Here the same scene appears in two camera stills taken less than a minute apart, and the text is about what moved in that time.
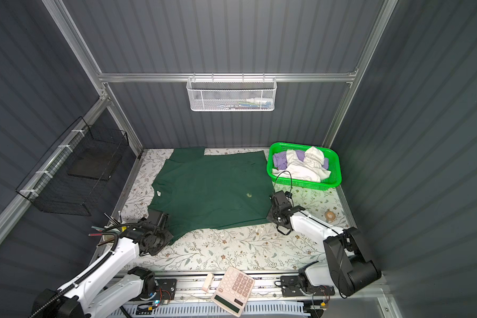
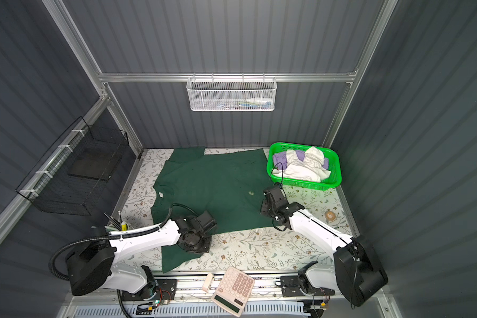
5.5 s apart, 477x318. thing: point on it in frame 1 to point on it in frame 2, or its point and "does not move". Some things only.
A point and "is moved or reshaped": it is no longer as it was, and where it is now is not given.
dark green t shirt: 199,191 is moved or reshaped
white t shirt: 311,169 does not move
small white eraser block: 207,282 does not move
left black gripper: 168,236 to 205,250
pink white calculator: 233,290 does not move
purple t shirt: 280,159 does not move
